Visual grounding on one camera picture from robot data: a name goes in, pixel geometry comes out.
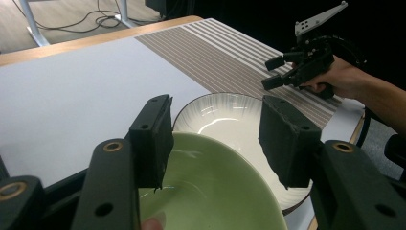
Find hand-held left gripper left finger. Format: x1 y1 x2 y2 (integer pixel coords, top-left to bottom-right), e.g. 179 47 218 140
128 94 175 191

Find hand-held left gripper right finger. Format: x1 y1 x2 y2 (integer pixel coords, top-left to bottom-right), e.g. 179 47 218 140
258 95 323 190

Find green bowl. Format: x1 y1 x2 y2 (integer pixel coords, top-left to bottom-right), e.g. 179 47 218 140
138 131 289 230

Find large white ribbed plate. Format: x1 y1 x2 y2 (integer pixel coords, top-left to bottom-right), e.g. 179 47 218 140
171 92 314 216

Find brown striped placemat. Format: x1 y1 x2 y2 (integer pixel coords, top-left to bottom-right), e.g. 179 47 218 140
135 17 345 129

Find wooden table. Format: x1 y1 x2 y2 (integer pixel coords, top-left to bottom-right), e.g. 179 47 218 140
0 14 367 230

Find tangled black cables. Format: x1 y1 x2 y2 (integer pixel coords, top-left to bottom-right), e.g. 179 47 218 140
11 0 155 34

